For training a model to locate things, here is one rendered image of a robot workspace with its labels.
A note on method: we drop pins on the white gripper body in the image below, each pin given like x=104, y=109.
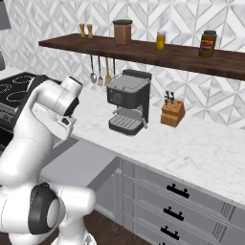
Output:
x=51, y=119

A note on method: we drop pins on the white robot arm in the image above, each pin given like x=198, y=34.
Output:
x=22, y=150

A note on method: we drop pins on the open grey drawer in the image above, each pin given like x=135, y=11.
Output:
x=79, y=162

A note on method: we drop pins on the wooden knife block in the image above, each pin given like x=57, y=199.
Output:
x=172, y=112

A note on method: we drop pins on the grey drawer front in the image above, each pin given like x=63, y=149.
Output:
x=178, y=217
x=159, y=232
x=191, y=194

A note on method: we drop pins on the oven front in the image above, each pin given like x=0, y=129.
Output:
x=5, y=127

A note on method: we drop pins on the black hob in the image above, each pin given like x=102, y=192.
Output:
x=14, y=87

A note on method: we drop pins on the hanging metal spoon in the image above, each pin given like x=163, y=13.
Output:
x=93, y=76

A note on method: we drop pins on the hanging metal spatula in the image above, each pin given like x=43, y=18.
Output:
x=100, y=78

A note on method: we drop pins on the hanging wooden spatula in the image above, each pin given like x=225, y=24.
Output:
x=107, y=76

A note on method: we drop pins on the grey object beside hob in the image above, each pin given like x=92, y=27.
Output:
x=1, y=61

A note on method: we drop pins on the hanging metal tool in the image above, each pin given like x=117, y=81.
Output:
x=114, y=67

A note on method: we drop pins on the black and grey coffee machine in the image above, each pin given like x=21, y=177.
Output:
x=130, y=97

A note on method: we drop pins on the small wooden shaker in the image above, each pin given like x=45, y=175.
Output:
x=90, y=31
x=82, y=30

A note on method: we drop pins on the brown canister with black lid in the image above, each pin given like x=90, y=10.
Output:
x=122, y=33

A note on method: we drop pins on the grey range hood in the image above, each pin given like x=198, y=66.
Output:
x=4, y=14

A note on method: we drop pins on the yellow jar with white lid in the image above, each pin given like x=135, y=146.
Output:
x=160, y=41

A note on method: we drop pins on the dark jar with red label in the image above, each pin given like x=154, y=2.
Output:
x=207, y=44

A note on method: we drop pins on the dark wooden wall shelf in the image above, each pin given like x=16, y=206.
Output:
x=166, y=55

